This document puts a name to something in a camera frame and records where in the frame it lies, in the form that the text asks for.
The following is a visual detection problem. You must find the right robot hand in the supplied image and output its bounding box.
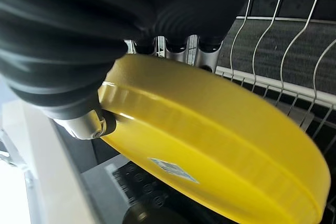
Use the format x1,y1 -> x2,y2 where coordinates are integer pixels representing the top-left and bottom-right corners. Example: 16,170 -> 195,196
0,0 -> 271,140

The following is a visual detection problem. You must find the yellow plastic plate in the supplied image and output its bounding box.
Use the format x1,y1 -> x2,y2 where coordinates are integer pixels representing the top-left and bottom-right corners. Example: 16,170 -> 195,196
97,54 -> 332,224

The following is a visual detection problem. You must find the dishwasher door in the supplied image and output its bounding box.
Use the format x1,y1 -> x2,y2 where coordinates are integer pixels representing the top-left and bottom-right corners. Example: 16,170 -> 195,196
0,99 -> 169,224

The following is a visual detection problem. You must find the white wire dishwasher rack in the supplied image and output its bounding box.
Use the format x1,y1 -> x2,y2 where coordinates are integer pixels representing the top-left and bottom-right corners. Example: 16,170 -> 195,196
215,0 -> 336,224

